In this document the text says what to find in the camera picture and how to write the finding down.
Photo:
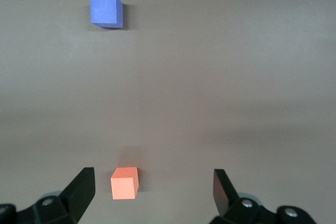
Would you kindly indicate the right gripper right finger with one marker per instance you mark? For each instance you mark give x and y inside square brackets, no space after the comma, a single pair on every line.
[223,195]

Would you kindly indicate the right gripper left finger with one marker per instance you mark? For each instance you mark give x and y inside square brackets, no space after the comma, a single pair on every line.
[78,192]

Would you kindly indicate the orange foam block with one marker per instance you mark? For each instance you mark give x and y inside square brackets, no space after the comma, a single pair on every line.
[123,186]

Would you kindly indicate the purple foam block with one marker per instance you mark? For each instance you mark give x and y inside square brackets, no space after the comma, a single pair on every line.
[103,10]

